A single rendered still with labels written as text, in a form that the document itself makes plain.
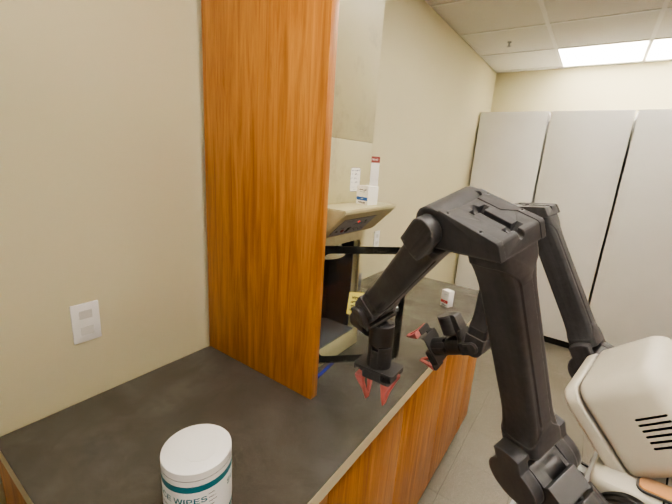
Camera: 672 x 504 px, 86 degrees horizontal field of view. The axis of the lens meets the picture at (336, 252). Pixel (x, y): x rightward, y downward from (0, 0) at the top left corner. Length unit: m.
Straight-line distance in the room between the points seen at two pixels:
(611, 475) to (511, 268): 0.41
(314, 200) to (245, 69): 0.43
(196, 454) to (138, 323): 0.61
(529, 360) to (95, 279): 1.08
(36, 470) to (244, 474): 0.45
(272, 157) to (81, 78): 0.50
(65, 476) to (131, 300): 0.47
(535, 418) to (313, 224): 0.67
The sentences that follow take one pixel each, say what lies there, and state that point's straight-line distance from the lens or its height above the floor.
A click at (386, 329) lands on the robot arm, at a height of 1.29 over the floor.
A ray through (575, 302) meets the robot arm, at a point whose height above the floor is 1.37.
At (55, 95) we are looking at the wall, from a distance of 1.16.
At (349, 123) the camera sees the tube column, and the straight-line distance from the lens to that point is 1.21.
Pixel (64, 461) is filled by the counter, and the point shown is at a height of 0.94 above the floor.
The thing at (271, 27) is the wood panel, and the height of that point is 1.97.
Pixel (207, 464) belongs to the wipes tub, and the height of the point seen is 1.09.
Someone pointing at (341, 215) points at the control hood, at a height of 1.50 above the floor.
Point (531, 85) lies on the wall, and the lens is 4.54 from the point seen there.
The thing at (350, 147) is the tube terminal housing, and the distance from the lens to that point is 1.21.
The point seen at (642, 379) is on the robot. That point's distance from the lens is 0.70.
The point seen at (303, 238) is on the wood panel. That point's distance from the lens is 1.01.
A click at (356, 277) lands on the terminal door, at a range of 1.15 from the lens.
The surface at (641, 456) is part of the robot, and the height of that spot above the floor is 1.26.
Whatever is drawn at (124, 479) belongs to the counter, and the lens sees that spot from 1.05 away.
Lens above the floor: 1.65
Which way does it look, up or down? 14 degrees down
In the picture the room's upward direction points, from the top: 4 degrees clockwise
